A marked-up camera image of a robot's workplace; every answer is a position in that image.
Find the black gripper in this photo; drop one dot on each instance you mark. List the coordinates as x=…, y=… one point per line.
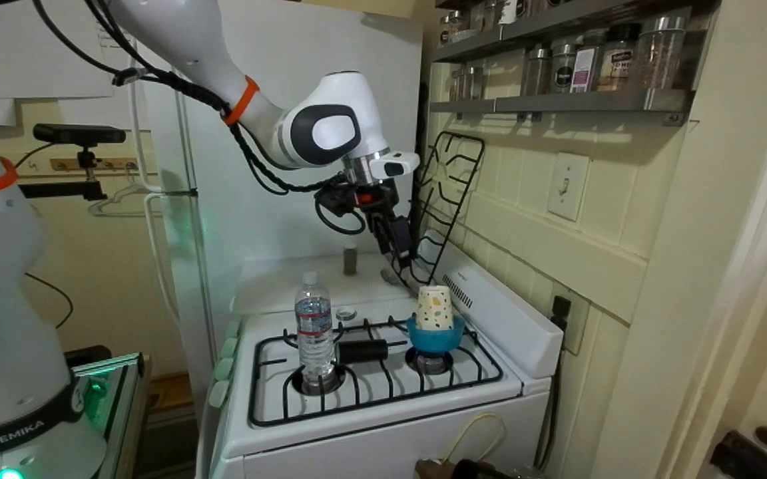
x=381, y=203

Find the black bottle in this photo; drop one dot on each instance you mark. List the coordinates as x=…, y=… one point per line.
x=364, y=348

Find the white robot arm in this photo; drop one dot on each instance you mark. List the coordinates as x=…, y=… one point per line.
x=172, y=36

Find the clear plastic water bottle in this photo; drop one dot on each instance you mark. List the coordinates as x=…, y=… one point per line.
x=314, y=340

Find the small dark box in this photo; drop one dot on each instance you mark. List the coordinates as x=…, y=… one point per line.
x=349, y=260

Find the patterned paper cup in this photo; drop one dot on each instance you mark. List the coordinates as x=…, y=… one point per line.
x=434, y=310

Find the small silver round cap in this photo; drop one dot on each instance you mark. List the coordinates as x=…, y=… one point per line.
x=344, y=312

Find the blue bowl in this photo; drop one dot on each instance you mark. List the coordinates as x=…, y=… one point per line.
x=437, y=340

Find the black upright stove grate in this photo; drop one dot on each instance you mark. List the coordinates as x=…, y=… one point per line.
x=454, y=133

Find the black flat stove grate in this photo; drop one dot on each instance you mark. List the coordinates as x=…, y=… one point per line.
x=384, y=399

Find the squat glass spice jar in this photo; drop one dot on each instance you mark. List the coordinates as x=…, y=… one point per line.
x=469, y=82

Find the white gas stove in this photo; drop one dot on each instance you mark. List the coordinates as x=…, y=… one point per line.
x=384, y=435

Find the white refrigerator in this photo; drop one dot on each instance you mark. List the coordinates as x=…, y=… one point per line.
x=392, y=44

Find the white stove knob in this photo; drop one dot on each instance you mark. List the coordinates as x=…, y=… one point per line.
x=216, y=393
x=224, y=367

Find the grey spice shelf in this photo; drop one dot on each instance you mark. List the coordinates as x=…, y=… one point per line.
x=559, y=105
x=559, y=18

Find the small clear spice jar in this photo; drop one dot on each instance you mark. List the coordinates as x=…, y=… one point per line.
x=535, y=69

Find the small dark spice jar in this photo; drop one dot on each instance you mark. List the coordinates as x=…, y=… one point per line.
x=559, y=69

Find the white label spice jar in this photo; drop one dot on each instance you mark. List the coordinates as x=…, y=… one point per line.
x=583, y=67

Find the brown spice jar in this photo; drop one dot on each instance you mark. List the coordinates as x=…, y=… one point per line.
x=618, y=62

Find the large clear spice jar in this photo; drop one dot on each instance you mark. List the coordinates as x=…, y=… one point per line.
x=666, y=57

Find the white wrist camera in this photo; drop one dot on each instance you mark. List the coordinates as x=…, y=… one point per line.
x=398, y=165

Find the white light switch plate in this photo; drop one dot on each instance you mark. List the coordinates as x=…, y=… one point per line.
x=569, y=186

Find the white wall outlet plate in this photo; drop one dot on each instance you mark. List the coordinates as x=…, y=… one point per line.
x=578, y=332

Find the aluminium robot stand frame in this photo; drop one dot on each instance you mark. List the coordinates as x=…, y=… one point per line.
x=112, y=399

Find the black stereo camera on mount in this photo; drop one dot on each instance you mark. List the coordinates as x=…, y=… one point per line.
x=77, y=133

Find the white wall panel box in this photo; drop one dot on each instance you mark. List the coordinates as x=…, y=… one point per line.
x=39, y=89

